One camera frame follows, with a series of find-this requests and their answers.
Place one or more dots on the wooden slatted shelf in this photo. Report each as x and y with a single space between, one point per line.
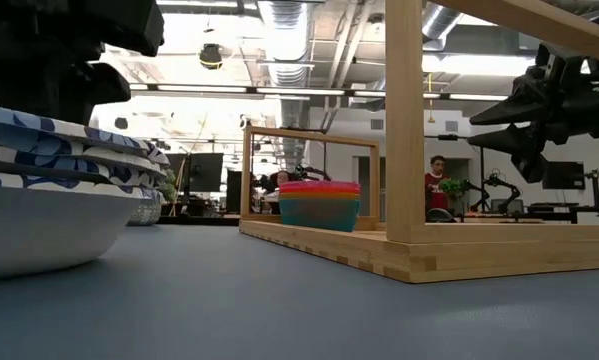
404 150

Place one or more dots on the black background robot arm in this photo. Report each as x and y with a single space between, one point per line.
311 172
501 182

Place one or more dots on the pink translucent plastic bowl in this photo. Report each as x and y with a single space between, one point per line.
319 185

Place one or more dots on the black ceiling dome fixture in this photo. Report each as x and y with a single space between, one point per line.
211 56

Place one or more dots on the orange translucent plastic bowl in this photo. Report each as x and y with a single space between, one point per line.
319 193

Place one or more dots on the long ceiling light strip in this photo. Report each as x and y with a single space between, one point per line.
299 91

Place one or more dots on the round green plant grey pot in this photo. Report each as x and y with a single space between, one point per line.
146 215

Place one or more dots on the person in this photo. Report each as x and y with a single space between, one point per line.
282 178
435 190

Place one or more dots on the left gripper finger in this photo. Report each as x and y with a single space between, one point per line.
44 87
79 25

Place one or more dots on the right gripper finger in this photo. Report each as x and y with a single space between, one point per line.
526 145
524 102

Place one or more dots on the small green background plant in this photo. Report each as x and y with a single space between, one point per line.
451 187

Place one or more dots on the black background table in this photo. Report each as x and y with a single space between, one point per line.
564 206

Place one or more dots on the green translucent plastic bowl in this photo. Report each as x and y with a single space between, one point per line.
319 198

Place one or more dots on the silver ventilation duct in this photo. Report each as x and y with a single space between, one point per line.
286 40

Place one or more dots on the black monitor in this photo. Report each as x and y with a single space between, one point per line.
564 175
205 172

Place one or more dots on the blue patterned paper bowl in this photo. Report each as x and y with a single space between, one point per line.
44 230
79 165
54 130

